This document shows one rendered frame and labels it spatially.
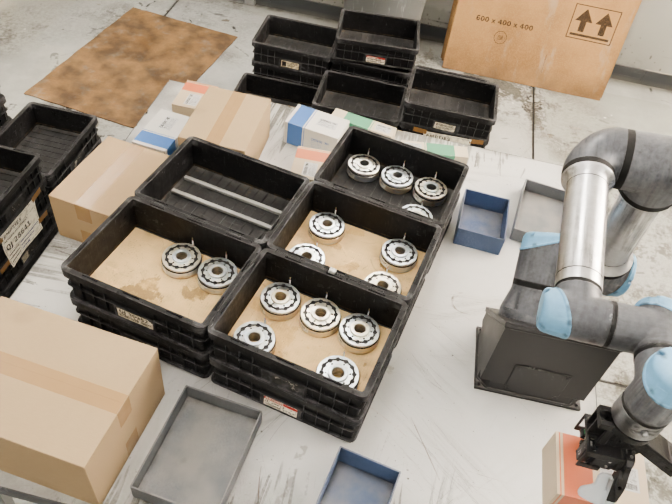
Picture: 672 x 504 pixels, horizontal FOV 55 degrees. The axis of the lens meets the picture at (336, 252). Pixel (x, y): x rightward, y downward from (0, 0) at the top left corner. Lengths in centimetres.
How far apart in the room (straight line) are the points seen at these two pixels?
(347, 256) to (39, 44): 295
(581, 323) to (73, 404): 101
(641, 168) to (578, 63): 310
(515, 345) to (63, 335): 105
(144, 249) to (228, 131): 53
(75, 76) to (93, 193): 213
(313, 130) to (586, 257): 136
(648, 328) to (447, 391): 79
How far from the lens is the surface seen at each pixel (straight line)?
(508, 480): 170
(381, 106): 320
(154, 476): 161
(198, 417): 166
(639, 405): 107
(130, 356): 154
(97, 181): 200
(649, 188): 136
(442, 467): 167
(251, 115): 223
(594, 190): 125
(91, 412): 148
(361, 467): 161
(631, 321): 109
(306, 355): 161
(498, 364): 171
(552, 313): 107
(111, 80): 399
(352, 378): 155
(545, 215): 233
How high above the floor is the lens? 217
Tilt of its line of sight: 47 degrees down
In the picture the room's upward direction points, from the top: 9 degrees clockwise
